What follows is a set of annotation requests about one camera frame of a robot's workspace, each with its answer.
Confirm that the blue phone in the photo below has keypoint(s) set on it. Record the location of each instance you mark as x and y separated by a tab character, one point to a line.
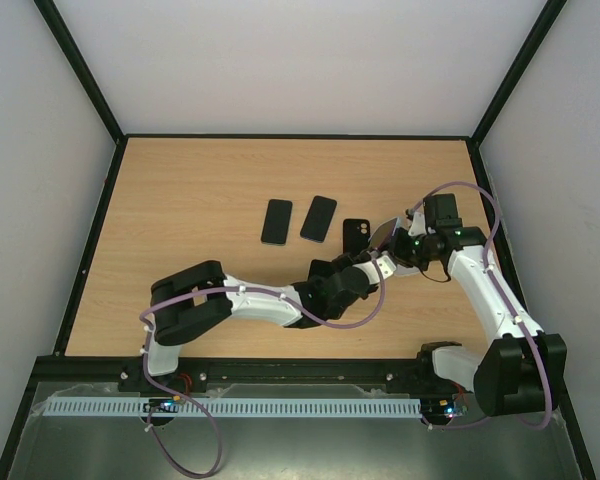
318	219

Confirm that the black mounting rail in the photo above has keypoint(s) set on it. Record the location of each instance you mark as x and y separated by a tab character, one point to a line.
413	377

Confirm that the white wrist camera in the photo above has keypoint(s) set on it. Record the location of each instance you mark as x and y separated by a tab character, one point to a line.
379	267
417	223

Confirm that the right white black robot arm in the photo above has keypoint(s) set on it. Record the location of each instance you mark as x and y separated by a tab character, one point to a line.
522	370

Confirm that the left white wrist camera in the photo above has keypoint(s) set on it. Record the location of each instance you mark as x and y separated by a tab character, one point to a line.
379	267

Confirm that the beige phone case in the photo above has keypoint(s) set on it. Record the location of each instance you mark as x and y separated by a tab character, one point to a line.
402	271

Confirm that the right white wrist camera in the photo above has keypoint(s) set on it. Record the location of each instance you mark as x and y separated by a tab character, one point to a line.
417	223

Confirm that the black phone case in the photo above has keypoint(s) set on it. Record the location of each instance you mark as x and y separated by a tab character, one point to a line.
355	235

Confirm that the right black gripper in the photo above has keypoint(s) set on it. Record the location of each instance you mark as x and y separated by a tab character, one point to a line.
397	245

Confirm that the black phone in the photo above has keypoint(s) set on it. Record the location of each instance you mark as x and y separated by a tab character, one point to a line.
320	271

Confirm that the light blue slotted cable duct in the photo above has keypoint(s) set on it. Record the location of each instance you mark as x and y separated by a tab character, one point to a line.
233	408

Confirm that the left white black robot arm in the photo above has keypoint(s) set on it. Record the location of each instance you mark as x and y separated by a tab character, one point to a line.
186	305

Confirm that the light blue phone case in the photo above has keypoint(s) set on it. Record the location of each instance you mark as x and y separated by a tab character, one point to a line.
383	234

